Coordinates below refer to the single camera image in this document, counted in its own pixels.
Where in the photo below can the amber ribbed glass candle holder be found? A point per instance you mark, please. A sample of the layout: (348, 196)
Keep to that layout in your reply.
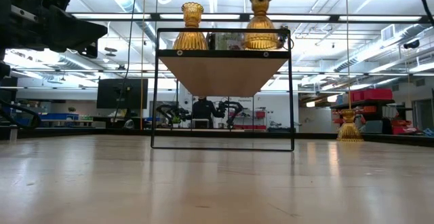
(261, 30)
(349, 130)
(190, 40)

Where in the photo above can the black aluminium table frame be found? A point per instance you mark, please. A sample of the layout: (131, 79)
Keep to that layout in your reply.
(84, 133)

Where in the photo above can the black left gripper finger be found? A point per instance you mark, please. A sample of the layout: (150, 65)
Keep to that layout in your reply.
(78, 34)

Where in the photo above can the small green plant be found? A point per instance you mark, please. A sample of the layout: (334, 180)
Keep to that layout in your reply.
(175, 120)

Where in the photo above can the black background robot arm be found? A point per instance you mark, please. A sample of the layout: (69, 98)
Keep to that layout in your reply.
(234, 107)
(173, 110)

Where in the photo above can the black hanging camera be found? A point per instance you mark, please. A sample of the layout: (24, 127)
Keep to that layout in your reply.
(285, 40)

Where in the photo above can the black ceiling camera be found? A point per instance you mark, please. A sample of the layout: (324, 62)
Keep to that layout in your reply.
(411, 44)

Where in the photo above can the black overhead frame beam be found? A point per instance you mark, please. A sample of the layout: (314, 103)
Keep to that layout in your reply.
(155, 16)

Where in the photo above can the red plastic crate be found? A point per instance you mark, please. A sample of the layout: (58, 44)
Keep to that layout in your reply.
(403, 129)

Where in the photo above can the small white post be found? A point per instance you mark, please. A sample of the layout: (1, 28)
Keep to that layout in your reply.
(13, 134)

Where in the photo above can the black monitor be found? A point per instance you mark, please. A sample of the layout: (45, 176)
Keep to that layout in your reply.
(112, 93)

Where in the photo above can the person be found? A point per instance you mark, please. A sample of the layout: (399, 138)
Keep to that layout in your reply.
(203, 112)

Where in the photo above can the wooden shelf riser black frame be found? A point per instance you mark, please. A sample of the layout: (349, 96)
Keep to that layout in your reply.
(220, 74)

